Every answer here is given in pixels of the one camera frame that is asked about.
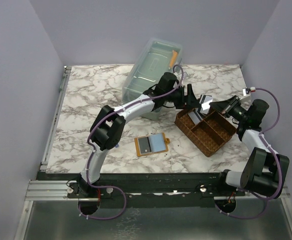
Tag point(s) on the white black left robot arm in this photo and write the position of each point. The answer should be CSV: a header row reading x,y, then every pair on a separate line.
x,y
107,129

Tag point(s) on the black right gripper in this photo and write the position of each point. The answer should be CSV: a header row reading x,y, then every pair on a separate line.
x,y
223,106

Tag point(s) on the clear plastic storage box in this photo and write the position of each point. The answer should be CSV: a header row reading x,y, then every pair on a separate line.
x,y
150,66

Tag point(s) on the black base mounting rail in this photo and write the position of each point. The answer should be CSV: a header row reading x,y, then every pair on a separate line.
x,y
133,190

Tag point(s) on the tan card holder wallet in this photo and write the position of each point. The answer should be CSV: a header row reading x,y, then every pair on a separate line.
x,y
151,144

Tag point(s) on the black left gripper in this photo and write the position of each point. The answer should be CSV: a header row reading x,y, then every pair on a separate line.
x,y
190,99

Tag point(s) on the silver credit card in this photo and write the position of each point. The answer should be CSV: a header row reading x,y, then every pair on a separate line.
x,y
205,101

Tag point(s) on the grey credit card stack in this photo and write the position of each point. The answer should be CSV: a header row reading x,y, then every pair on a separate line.
x,y
195,117

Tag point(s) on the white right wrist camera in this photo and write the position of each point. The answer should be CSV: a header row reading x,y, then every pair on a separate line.
x,y
246,94

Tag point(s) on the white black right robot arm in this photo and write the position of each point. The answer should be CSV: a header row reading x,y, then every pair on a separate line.
x,y
266,169

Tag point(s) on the orange utility knife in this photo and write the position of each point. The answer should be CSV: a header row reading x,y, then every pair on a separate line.
x,y
173,59

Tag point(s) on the brown woven divided basket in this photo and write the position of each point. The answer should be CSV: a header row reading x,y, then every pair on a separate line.
x,y
210,134

